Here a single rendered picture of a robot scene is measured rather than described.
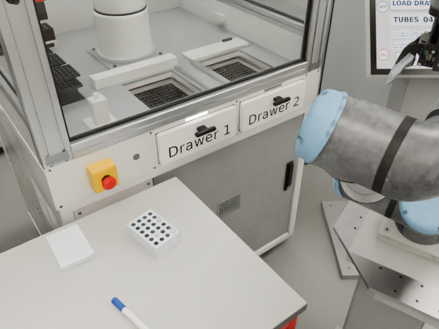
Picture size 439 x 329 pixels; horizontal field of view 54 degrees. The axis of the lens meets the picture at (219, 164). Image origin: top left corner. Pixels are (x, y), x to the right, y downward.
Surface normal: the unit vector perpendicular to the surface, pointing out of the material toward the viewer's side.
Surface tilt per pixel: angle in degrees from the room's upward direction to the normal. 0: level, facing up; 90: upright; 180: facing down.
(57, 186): 90
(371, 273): 0
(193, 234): 0
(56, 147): 90
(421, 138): 23
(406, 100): 90
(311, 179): 0
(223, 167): 90
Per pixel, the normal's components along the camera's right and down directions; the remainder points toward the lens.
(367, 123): -0.25, -0.42
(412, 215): -0.27, -0.15
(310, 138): -0.61, 0.31
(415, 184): -0.21, 0.53
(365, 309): -0.55, 0.51
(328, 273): 0.00, -0.79
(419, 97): 0.00, 0.61
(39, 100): 0.59, 0.49
